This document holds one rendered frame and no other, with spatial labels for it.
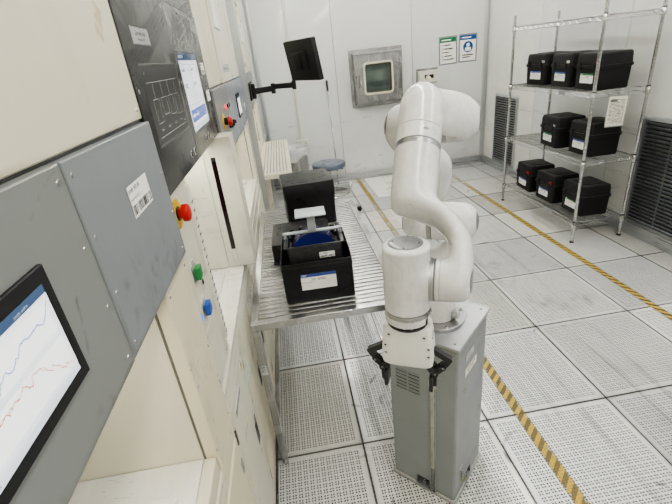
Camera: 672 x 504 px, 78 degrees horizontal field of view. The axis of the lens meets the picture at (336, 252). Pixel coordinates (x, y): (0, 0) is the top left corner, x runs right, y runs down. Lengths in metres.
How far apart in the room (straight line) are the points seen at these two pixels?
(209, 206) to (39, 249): 1.27
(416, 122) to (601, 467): 1.72
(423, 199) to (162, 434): 0.73
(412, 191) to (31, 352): 0.60
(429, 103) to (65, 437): 0.76
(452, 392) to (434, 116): 0.96
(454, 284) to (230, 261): 1.23
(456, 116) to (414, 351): 0.51
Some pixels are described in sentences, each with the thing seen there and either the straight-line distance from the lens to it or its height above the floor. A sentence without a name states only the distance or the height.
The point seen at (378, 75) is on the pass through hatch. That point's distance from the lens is 5.74.
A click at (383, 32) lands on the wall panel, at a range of 5.89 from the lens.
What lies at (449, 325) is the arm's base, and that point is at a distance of 1.48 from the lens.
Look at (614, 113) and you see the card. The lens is 3.83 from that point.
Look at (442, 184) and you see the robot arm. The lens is 1.17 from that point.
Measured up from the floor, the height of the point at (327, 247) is 0.97.
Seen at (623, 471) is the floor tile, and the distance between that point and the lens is 2.23.
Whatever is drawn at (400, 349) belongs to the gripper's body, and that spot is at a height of 1.11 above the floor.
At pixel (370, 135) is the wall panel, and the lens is 5.92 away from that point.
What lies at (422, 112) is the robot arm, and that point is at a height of 1.52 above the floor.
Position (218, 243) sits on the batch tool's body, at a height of 0.98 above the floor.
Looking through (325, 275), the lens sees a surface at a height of 0.87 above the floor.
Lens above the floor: 1.63
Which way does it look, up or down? 25 degrees down
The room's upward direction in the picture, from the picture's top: 7 degrees counter-clockwise
